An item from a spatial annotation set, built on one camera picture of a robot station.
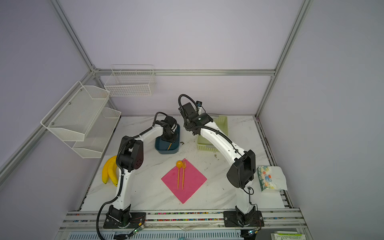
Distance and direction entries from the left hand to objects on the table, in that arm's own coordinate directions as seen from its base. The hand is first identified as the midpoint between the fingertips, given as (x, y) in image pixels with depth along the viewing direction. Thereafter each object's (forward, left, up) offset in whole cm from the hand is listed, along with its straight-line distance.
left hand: (171, 140), depth 103 cm
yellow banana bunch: (-24, +33, +3) cm, 41 cm away
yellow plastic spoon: (-18, -6, -2) cm, 19 cm away
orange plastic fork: (-19, -9, -2) cm, 21 cm away
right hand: (-3, -14, +23) cm, 27 cm away
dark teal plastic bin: (-5, +6, 0) cm, 8 cm away
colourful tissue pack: (-29, -60, +5) cm, 66 cm away
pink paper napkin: (-28, -15, -2) cm, 32 cm away
